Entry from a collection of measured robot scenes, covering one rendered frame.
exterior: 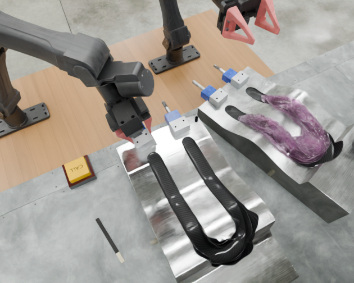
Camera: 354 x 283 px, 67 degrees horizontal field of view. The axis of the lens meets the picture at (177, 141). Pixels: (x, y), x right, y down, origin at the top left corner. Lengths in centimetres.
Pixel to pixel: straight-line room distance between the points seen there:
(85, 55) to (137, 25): 204
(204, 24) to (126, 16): 152
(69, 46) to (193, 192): 44
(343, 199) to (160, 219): 45
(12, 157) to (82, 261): 41
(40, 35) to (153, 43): 64
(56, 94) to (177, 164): 54
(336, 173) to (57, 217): 77
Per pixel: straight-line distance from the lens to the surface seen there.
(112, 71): 58
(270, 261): 74
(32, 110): 105
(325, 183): 79
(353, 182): 83
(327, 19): 295
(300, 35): 268
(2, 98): 88
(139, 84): 55
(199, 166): 75
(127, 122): 56
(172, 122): 77
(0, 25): 64
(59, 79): 112
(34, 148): 98
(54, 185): 89
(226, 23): 61
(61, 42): 59
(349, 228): 91
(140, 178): 73
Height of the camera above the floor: 156
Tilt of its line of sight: 61 degrees down
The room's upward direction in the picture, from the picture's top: straight up
